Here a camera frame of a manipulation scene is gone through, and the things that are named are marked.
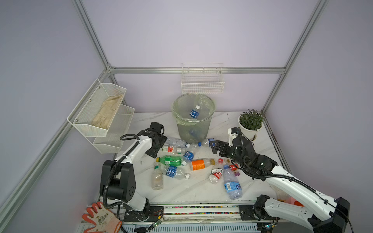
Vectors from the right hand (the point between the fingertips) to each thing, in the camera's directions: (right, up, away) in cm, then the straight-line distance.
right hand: (214, 143), depth 73 cm
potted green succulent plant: (+27, +12, +20) cm, 35 cm away
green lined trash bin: (-18, +22, +21) cm, 36 cm away
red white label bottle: (+2, -19, +8) cm, 21 cm away
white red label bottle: (-24, -7, +20) cm, 32 cm away
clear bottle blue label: (-21, -19, +15) cm, 32 cm away
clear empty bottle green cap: (-32, -23, +13) cm, 42 cm away
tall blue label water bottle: (-8, +4, +25) cm, 26 cm away
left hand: (-31, -4, +16) cm, 35 cm away
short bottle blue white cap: (-9, +18, +26) cm, 33 cm away
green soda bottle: (-25, -12, +16) cm, 32 cm away
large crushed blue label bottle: (+11, -23, +6) cm, 26 cm away
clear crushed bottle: (-23, -3, +28) cm, 36 cm away
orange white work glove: (-54, -38, -2) cm, 66 cm away
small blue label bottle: (-14, -11, +16) cm, 23 cm away
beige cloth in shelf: (-59, +17, +7) cm, 62 cm away
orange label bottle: (-8, -14, +12) cm, 20 cm away
